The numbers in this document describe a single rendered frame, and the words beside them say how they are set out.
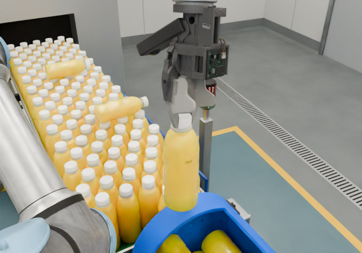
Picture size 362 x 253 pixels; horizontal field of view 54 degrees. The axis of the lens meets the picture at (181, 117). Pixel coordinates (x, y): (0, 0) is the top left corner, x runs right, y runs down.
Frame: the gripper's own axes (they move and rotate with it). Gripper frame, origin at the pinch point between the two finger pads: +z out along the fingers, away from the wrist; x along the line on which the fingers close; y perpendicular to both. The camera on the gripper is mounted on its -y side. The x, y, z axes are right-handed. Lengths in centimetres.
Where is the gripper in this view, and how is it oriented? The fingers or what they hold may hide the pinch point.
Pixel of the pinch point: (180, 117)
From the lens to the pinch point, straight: 65.6
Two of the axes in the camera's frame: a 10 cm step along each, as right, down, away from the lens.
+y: 7.8, 2.2, -5.9
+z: -0.3, 9.5, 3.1
